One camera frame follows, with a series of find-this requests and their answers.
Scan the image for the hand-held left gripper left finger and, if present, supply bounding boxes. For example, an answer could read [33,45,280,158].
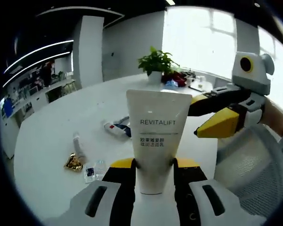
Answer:
[61,158,136,226]

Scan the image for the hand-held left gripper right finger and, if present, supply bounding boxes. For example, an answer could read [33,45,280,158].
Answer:
[171,158,250,226]

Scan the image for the clear skincare sample sachet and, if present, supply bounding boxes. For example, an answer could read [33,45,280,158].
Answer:
[83,160,107,184]

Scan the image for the gold foil skincare sachet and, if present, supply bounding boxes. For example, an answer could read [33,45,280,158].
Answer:
[63,153,83,172]

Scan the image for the clear cap skincare bottle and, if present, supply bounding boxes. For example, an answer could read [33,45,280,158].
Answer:
[72,132,87,163]

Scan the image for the red collar skincare bottle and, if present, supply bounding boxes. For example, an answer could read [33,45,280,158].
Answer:
[103,119,126,137]

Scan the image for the green white skincare packet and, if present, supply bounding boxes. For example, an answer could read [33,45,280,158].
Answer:
[113,122,133,138]

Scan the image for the white skincare tube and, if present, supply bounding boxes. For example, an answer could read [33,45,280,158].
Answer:
[126,89,193,195]

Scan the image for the white mesh office chair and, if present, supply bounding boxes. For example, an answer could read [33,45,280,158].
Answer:
[216,123,283,223]

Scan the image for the blue plastic bag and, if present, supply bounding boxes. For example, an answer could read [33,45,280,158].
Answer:
[165,80,180,89]

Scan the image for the potted green plant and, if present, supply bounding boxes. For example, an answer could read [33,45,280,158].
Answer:
[138,46,180,84]

